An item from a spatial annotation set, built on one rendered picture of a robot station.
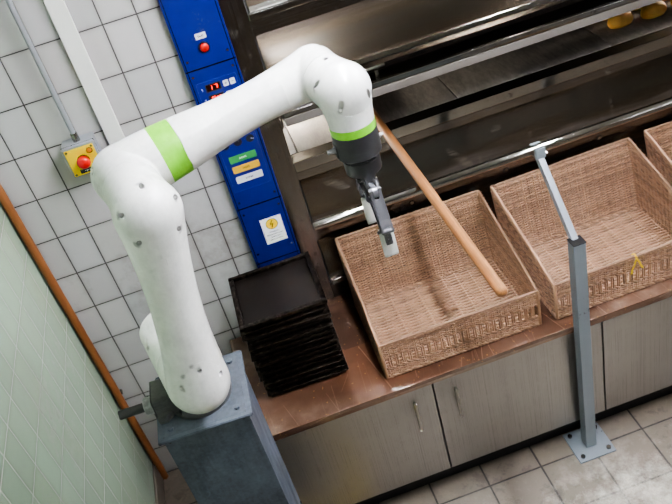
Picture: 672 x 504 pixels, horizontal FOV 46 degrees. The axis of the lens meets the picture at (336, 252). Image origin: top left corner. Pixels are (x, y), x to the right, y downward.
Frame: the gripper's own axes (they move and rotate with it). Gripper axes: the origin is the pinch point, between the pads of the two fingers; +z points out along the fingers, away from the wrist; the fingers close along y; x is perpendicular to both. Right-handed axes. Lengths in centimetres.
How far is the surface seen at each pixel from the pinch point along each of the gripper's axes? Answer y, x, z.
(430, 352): -48, 12, 85
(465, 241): -23.2, 23.8, 27.8
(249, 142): -92, -21, 15
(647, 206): -82, 109, 87
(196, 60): -92, -27, -16
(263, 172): -92, -20, 27
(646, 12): -113, 128, 28
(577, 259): -37, 60, 59
